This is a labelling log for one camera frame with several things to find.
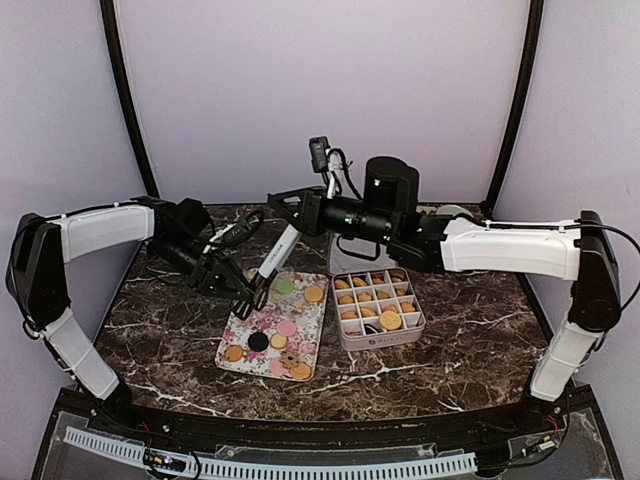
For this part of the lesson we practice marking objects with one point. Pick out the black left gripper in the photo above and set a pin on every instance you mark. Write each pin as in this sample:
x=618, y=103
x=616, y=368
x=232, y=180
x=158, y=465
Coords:
x=212, y=275

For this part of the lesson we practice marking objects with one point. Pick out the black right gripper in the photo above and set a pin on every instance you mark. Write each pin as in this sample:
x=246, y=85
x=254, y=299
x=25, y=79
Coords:
x=308, y=218

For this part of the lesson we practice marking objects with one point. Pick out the metal tongs white handle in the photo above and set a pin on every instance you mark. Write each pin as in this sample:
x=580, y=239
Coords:
x=266, y=274

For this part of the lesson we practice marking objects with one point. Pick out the large embossed round biscuit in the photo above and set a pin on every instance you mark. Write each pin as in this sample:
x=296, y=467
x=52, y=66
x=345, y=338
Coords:
x=390, y=320

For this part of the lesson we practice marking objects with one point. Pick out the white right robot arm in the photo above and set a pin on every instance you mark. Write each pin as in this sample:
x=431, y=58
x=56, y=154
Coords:
x=578, y=251

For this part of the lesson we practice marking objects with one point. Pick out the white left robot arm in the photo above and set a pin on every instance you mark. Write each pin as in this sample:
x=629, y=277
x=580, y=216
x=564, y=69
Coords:
x=58, y=267

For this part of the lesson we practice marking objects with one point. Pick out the green round cookie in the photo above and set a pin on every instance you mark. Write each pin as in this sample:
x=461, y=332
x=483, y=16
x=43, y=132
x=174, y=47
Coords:
x=285, y=286

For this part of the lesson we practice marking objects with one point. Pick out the black chocolate sandwich cookie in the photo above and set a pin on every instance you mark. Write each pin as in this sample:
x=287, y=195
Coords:
x=258, y=342

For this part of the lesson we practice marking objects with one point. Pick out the pink round cookie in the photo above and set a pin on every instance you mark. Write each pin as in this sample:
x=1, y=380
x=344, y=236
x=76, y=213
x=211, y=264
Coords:
x=287, y=328

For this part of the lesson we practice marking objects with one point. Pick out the floral cookie tray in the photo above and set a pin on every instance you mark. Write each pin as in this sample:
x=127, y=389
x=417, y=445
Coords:
x=234, y=355

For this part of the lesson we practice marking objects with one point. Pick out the clear box lid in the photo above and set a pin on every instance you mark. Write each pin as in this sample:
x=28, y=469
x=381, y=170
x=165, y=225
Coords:
x=347, y=256

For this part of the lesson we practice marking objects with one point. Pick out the round biscuit tray top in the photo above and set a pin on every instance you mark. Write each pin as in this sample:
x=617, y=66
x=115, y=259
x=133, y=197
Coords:
x=314, y=294

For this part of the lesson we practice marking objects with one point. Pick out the brown flower cookie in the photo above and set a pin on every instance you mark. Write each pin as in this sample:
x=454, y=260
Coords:
x=290, y=359

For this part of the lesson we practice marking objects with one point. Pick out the compartment cookie box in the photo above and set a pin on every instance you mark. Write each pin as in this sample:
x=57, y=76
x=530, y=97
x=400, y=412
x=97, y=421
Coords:
x=361, y=297

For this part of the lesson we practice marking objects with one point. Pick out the green ceramic bowl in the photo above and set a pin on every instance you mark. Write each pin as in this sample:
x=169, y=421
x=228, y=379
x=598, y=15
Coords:
x=452, y=210

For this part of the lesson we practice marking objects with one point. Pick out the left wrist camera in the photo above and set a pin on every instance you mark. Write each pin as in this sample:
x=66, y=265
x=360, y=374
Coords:
x=237, y=233

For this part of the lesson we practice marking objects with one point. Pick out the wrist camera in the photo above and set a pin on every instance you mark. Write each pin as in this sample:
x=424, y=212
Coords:
x=237, y=233
x=319, y=146

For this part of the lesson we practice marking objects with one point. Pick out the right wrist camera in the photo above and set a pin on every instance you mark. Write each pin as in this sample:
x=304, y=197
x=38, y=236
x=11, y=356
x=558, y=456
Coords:
x=319, y=146

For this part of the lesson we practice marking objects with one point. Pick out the left black frame post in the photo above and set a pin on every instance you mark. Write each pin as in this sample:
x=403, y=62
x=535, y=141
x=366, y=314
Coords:
x=125, y=96

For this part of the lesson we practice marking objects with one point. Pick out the black frame post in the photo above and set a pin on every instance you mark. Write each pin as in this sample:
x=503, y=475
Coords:
x=521, y=89
x=125, y=96

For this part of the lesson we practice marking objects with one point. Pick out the white cable duct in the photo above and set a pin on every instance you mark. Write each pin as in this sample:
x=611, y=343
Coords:
x=251, y=463

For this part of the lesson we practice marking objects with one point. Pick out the right black frame post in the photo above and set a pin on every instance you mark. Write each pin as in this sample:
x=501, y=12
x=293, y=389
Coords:
x=521, y=89

